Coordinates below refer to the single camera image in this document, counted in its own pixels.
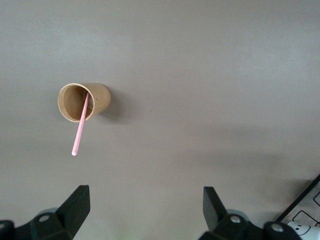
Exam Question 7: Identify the brown wooden cup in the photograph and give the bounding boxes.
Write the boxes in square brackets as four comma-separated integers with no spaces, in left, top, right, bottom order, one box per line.
[57,82,112,123]

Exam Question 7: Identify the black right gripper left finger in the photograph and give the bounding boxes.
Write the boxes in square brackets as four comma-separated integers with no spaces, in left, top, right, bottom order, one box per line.
[29,184,91,240]

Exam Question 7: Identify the white panel with black outlines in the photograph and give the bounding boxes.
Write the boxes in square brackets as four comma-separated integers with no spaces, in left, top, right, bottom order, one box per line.
[274,172,320,240]

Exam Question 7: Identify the pink straw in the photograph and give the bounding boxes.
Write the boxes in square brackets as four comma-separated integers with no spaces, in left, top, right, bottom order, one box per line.
[71,92,90,158]

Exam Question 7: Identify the white knob with dots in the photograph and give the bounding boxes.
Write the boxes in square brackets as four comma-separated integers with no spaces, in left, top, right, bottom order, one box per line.
[286,221,314,240]

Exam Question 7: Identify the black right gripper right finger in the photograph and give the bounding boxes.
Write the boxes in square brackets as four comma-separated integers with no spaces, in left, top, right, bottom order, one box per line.
[199,186,263,240]

